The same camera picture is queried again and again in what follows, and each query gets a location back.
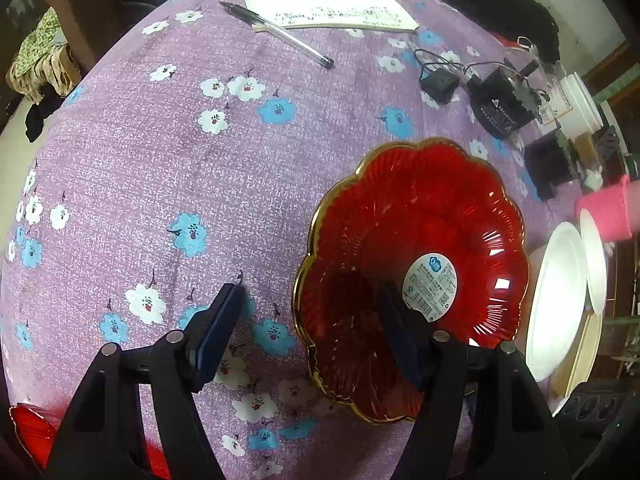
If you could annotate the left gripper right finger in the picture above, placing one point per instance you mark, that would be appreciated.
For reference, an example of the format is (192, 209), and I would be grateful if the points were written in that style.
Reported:
(439, 367)

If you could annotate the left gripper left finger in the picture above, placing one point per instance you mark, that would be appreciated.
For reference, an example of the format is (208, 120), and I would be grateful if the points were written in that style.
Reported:
(181, 363)

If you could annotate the red wedding glass plate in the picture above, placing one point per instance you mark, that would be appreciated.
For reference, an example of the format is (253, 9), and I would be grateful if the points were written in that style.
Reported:
(36, 429)

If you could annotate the large white paper bowl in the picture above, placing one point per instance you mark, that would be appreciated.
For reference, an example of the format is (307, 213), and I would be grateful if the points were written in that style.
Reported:
(555, 301)

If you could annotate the red gold-rimmed glass plate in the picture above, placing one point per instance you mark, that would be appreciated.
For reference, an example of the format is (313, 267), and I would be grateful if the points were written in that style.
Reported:
(432, 220)

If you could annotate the beige plastic bowl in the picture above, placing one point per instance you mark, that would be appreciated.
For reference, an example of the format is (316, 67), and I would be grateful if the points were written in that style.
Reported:
(578, 363)

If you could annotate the purple floral tablecloth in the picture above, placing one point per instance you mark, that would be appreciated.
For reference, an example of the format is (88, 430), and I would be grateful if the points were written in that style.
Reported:
(197, 150)

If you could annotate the dark small jar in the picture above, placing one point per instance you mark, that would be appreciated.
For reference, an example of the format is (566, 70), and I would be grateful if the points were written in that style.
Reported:
(550, 162)

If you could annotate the green patterned cloth pile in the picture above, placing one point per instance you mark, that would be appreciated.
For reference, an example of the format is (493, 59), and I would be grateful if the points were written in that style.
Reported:
(45, 57)

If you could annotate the clear ballpoint pen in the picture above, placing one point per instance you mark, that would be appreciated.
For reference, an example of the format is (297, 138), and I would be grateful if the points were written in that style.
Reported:
(252, 18)

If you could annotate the black electronic device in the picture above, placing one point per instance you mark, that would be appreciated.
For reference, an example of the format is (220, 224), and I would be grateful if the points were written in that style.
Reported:
(505, 101)

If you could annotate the small black charger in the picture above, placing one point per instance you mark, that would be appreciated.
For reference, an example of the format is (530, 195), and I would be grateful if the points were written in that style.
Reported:
(439, 77)

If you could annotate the white plastic jar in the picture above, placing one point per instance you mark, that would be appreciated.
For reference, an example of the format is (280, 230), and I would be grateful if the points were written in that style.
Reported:
(571, 109)

